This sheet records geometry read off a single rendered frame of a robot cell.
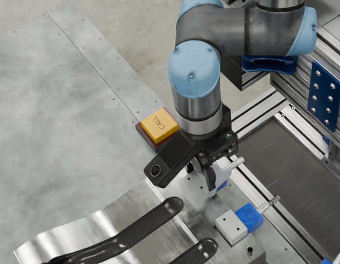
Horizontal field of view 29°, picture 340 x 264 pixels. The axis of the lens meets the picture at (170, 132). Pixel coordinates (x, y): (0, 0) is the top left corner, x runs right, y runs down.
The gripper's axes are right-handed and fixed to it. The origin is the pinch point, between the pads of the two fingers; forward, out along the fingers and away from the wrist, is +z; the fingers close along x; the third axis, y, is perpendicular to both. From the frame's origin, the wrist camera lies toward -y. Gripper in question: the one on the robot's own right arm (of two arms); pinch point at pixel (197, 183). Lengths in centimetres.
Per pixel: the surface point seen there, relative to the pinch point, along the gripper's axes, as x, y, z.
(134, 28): 120, 47, 91
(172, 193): 2.3, -4.6, 2.1
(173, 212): -0.9, -6.6, 2.5
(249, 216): -10.9, 3.6, 0.7
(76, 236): 5.0, -24.1, 0.2
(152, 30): 114, 52, 91
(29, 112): 44.7, -16.9, 11.0
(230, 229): -11.5, -1.1, -0.6
